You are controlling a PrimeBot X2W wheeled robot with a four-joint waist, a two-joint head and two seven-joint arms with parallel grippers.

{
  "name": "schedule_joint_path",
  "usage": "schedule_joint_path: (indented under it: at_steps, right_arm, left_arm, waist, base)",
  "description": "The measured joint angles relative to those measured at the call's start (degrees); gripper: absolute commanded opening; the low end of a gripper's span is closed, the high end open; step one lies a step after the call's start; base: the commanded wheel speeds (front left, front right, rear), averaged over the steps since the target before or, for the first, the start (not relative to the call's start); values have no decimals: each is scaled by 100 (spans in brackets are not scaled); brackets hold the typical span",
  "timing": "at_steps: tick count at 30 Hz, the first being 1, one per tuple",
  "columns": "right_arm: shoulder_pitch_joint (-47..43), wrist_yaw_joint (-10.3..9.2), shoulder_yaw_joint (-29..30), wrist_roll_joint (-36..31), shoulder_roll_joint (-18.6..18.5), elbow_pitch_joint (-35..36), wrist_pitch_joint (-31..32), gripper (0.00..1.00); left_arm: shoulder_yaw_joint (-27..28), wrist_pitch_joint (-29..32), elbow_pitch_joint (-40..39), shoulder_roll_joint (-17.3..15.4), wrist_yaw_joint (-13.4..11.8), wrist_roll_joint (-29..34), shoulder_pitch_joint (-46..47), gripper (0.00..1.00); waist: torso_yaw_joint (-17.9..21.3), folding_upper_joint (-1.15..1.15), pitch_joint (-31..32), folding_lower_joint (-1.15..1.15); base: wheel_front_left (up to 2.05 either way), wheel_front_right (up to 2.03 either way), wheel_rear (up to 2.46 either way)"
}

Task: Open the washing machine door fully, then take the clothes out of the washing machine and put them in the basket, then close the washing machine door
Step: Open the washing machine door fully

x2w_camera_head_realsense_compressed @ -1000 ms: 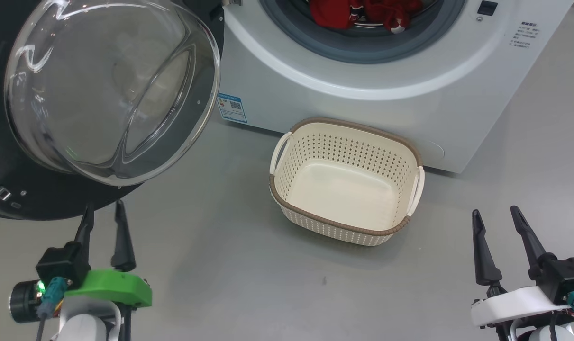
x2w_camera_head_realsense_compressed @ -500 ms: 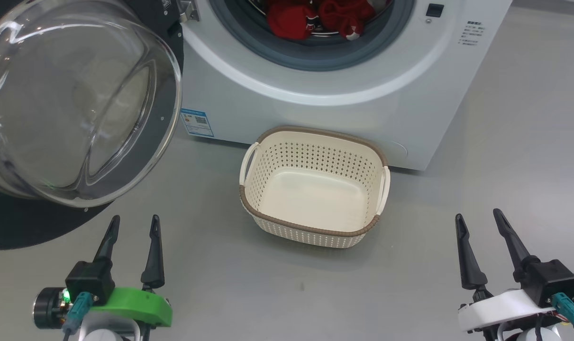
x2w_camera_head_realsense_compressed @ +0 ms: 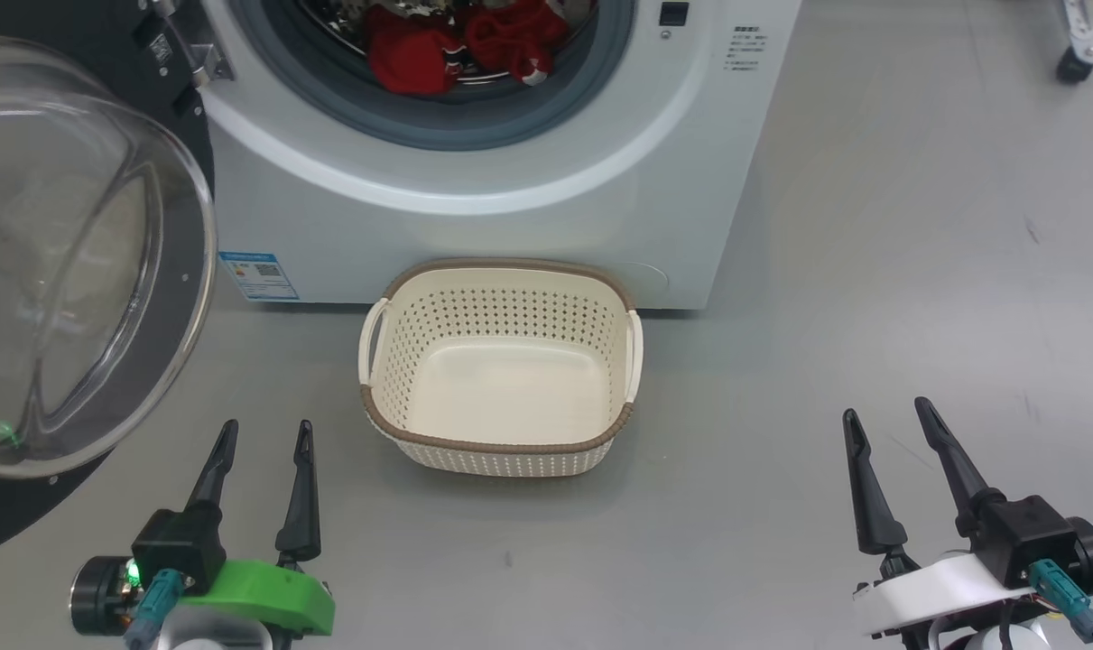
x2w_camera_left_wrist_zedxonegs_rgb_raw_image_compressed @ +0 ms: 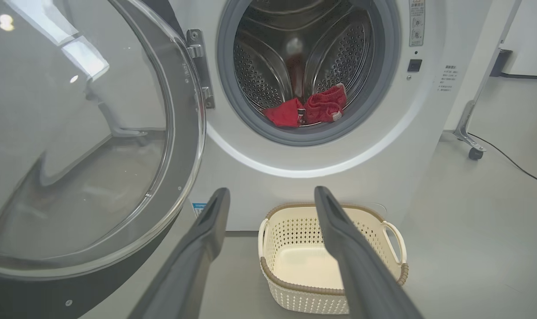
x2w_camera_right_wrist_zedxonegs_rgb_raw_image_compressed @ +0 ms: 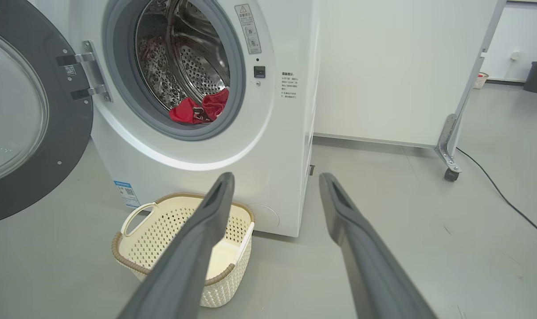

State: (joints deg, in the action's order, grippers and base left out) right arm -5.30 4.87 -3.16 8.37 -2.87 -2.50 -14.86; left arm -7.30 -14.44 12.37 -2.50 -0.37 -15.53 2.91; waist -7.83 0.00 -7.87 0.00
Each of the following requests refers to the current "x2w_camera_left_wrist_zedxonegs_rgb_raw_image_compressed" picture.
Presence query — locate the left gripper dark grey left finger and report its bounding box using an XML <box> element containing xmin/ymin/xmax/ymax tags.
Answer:
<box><xmin>127</xmin><ymin>187</ymin><xmax>231</xmax><ymax>319</ymax></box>

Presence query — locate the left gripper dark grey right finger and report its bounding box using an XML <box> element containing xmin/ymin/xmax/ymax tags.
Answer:
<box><xmin>314</xmin><ymin>186</ymin><xmax>424</xmax><ymax>319</ymax></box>

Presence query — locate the round dark glass washer door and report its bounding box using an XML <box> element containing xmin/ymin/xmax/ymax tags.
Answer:
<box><xmin>0</xmin><ymin>0</ymin><xmax>207</xmax><ymax>319</ymax></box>

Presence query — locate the red cloth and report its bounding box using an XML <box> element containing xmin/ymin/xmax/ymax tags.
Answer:
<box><xmin>263</xmin><ymin>83</ymin><xmax>348</xmax><ymax>128</ymax></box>

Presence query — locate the cream perforated laundry basket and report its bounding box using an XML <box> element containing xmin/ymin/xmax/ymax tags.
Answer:
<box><xmin>258</xmin><ymin>203</ymin><xmax>409</xmax><ymax>315</ymax></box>

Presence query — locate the white washing machine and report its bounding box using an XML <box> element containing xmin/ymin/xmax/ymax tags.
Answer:
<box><xmin>166</xmin><ymin>0</ymin><xmax>496</xmax><ymax>232</ymax></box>

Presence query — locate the metal door hinge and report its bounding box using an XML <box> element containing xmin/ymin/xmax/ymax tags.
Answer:
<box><xmin>186</xmin><ymin>29</ymin><xmax>216</xmax><ymax>109</ymax></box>

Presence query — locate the perforated steel drum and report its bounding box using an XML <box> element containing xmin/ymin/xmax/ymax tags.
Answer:
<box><xmin>233</xmin><ymin>0</ymin><xmax>376</xmax><ymax>128</ymax></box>

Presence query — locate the printed text notice label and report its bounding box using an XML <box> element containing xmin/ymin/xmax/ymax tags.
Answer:
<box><xmin>437</xmin><ymin>65</ymin><xmax>458</xmax><ymax>92</ymax></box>

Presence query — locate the white partition board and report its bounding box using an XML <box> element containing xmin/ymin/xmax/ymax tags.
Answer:
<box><xmin>443</xmin><ymin>0</ymin><xmax>524</xmax><ymax>133</ymax></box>

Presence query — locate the dark grey trash bin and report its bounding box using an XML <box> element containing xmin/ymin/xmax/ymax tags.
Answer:
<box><xmin>490</xmin><ymin>48</ymin><xmax>513</xmax><ymax>78</ymax></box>

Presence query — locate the white warning sticker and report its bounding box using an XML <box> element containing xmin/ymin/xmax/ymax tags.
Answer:
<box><xmin>408</xmin><ymin>0</ymin><xmax>426</xmax><ymax>47</ymax></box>

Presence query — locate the grey caster foot bracket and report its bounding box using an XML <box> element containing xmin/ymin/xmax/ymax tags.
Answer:
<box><xmin>453</xmin><ymin>101</ymin><xmax>487</xmax><ymax>161</ymax></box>

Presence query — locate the black floor cable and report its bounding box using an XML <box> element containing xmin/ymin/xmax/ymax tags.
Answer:
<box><xmin>468</xmin><ymin>132</ymin><xmax>537</xmax><ymax>189</ymax></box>

